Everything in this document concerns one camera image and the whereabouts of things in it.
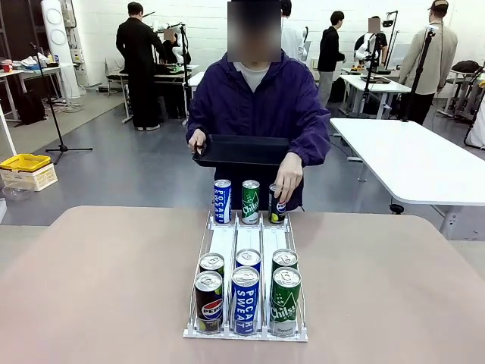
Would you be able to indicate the white cluttered side table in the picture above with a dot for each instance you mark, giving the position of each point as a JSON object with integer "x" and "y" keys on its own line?
{"x": 22, "y": 72}

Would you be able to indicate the black camera tripod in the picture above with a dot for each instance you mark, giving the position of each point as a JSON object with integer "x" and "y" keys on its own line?
{"x": 418, "y": 76}

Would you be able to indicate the black plastic tray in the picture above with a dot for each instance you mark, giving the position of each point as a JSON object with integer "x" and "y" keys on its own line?
{"x": 242, "y": 151}

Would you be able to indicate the person's left hand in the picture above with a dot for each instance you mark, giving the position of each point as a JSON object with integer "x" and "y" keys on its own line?
{"x": 290, "y": 176}

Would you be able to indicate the clear plastic bowl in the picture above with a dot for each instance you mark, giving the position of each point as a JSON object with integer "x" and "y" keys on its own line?
{"x": 17, "y": 192}

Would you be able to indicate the black Pepsi can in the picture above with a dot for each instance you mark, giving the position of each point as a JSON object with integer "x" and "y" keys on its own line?
{"x": 274, "y": 214}
{"x": 208, "y": 307}
{"x": 211, "y": 262}

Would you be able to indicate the white tower air conditioner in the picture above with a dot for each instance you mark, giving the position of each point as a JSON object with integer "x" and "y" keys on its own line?
{"x": 57, "y": 38}

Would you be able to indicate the blue Pocari Sweat can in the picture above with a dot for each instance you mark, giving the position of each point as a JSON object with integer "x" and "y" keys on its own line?
{"x": 245, "y": 303}
{"x": 222, "y": 203}
{"x": 248, "y": 258}

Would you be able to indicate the person in black hoodie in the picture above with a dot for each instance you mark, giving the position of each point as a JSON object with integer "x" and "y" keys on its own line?
{"x": 329, "y": 49}

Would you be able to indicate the seated person in black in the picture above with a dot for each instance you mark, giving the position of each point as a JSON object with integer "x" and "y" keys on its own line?
{"x": 172, "y": 53}

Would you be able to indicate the black tripod microphone stand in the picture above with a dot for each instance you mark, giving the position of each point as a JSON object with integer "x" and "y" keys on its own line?
{"x": 62, "y": 148}

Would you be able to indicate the person in white coat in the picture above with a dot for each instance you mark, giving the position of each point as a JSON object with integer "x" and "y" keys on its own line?
{"x": 292, "y": 41}

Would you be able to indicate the man in black clothes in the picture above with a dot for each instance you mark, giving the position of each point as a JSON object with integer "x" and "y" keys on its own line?
{"x": 136, "y": 57}

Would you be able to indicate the white workbench table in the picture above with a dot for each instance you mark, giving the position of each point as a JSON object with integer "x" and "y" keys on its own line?
{"x": 379, "y": 86}

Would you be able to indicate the white can dispenser rack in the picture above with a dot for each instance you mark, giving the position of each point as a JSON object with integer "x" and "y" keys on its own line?
{"x": 221, "y": 242}

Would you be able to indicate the person in purple jacket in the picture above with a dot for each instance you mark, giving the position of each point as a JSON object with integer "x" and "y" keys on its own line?
{"x": 257, "y": 113}

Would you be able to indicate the yellow plastic crate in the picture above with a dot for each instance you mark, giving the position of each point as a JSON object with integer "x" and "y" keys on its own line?
{"x": 24, "y": 162}

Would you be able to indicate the red cup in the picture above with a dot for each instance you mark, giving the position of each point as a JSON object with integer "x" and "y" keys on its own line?
{"x": 7, "y": 67}

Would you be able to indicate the green Chilsung cider can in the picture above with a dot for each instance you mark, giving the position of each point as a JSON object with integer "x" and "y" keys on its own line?
{"x": 284, "y": 258}
{"x": 250, "y": 204}
{"x": 285, "y": 307}

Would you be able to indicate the person's left forearm purple sleeve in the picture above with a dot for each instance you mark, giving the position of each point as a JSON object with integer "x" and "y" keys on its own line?
{"x": 310, "y": 149}

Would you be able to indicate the person beside white robot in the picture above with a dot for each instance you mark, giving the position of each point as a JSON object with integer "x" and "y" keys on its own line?
{"x": 379, "y": 41}

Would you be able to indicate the person's right hand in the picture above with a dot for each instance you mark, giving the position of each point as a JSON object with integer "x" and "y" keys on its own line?
{"x": 199, "y": 141}

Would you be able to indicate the large white table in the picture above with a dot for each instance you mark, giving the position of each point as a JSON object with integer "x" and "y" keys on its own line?
{"x": 409, "y": 159}

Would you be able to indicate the man in beige jacket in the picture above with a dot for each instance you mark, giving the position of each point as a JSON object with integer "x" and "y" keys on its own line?
{"x": 439, "y": 49}

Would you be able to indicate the person's right forearm purple sleeve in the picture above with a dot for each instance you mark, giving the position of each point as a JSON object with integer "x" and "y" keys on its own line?
{"x": 196, "y": 123}

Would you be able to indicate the white plastic crate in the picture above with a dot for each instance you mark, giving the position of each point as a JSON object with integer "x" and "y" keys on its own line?
{"x": 34, "y": 181}

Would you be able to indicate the black backpack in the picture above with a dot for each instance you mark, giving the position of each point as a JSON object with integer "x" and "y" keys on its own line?
{"x": 31, "y": 108}

